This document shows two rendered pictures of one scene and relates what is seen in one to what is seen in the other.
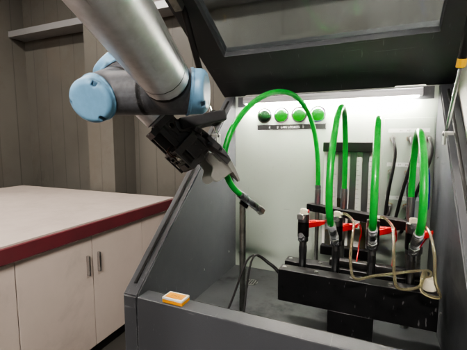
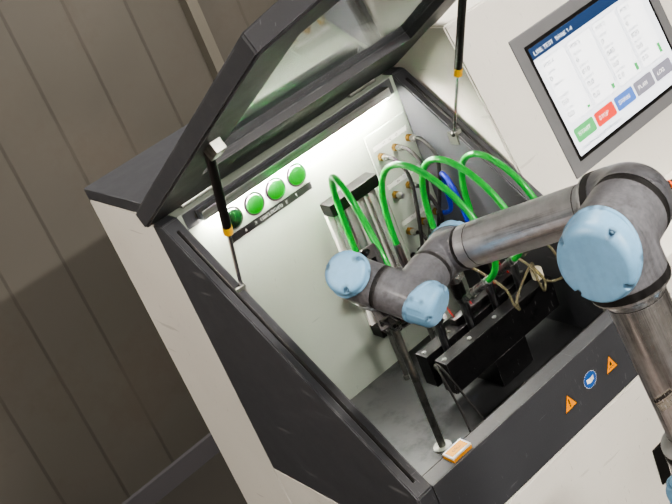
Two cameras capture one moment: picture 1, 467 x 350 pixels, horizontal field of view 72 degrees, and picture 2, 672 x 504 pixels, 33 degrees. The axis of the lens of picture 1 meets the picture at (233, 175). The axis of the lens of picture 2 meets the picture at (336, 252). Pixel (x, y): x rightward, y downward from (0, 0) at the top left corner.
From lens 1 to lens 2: 1.86 m
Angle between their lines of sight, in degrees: 55
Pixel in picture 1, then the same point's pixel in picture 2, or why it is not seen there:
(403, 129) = (385, 140)
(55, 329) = not seen: outside the picture
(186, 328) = (485, 460)
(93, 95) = (444, 298)
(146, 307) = (446, 484)
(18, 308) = not seen: outside the picture
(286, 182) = (300, 286)
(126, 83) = (442, 272)
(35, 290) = not seen: outside the picture
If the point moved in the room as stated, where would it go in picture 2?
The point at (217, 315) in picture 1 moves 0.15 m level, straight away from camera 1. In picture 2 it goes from (501, 421) to (430, 423)
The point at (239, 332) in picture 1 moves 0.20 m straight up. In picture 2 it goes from (522, 414) to (493, 331)
